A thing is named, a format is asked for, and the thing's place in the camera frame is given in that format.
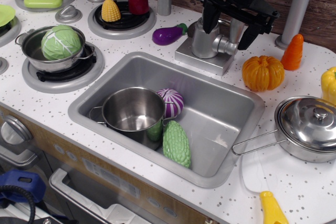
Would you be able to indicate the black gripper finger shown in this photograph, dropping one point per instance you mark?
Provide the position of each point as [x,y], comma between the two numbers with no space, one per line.
[211,14]
[249,35]

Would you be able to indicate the silver toy faucet lever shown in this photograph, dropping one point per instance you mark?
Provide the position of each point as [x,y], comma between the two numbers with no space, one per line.
[236,30]

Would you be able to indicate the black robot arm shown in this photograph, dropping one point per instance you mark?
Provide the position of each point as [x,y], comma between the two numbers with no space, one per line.
[257,14]

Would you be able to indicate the grey vertical support pole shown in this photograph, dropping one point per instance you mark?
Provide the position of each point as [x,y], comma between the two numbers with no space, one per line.
[293,23]

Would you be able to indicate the silver toy faucet base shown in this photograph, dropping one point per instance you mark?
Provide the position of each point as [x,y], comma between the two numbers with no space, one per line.
[212,52]

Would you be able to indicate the orange toy pumpkin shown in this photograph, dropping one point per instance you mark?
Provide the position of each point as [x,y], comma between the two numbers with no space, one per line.
[263,73]

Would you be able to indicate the orange toy carrot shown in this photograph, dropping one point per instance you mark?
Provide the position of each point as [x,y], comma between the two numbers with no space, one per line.
[291,59]

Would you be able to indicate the purple toy eggplant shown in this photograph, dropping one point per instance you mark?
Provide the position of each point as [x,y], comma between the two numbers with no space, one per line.
[169,35]

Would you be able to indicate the red toy pepper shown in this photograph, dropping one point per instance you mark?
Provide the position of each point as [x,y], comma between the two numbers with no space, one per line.
[138,7]

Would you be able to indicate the back right toy burner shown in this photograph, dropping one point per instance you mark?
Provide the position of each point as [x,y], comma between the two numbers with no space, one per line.
[129,26]

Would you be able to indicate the yellow toy bell pepper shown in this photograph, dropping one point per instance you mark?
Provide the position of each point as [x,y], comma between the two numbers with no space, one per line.
[328,85]

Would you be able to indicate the purple toy onion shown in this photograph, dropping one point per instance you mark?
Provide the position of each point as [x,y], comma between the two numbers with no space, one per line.
[174,102]

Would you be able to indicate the grey toy sink basin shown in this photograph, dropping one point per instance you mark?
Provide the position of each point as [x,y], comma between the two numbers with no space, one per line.
[216,115]

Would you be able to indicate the yellow toy corn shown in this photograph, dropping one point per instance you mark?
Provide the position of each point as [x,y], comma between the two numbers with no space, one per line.
[110,11]

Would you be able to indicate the steel saucepan with lid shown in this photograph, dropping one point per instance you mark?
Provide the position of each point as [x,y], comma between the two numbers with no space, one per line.
[304,128]

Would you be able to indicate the front left toy burner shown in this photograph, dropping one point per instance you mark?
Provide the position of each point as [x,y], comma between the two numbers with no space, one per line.
[81,75]

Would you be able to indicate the steel pot in sink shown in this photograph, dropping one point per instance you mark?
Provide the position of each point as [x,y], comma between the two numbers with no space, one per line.
[137,113]

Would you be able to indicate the green toy bitter gourd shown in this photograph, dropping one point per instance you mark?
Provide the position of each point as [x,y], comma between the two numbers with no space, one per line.
[176,144]

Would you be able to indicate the grey stove knob lower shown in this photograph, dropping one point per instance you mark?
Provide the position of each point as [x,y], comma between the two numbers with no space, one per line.
[68,15]

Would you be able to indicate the green toy cabbage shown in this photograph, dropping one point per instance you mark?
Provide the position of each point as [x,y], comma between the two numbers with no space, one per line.
[60,42]

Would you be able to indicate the steel pot on burner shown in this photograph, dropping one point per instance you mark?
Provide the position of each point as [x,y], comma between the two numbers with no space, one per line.
[30,43]

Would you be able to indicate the far left toy burner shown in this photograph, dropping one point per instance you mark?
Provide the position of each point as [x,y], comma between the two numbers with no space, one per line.
[10,31]

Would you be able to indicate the green plastic plate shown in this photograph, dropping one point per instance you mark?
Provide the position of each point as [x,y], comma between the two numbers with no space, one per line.
[7,13]

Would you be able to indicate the grey toy oven knob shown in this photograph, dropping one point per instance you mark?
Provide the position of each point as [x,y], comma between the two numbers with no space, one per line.
[14,132]

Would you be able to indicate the grey oven door handle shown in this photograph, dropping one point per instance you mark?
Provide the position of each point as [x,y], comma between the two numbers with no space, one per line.
[85,210]

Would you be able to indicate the blue clamp with cable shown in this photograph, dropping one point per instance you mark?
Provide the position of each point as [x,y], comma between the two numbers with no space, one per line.
[22,187]

